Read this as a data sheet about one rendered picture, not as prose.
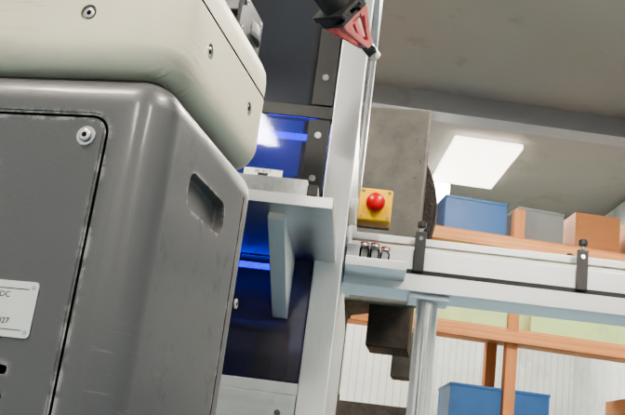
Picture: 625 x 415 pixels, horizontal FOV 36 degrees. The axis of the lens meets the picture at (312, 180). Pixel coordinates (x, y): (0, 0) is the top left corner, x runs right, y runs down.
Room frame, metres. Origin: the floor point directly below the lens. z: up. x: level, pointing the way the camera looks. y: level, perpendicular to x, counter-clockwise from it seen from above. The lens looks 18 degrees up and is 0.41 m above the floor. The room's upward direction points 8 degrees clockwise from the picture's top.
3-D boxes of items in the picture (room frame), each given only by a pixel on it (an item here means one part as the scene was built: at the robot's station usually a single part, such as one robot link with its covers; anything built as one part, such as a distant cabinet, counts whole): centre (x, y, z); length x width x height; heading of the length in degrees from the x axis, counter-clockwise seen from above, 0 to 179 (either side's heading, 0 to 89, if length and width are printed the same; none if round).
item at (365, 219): (1.99, -0.14, 1.00); 0.08 x 0.07 x 0.07; 176
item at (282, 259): (1.80, 0.04, 0.80); 0.34 x 0.03 x 0.13; 176
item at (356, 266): (2.03, -0.16, 0.87); 0.14 x 0.13 x 0.02; 176
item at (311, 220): (1.83, 0.29, 0.87); 0.70 x 0.48 x 0.02; 86
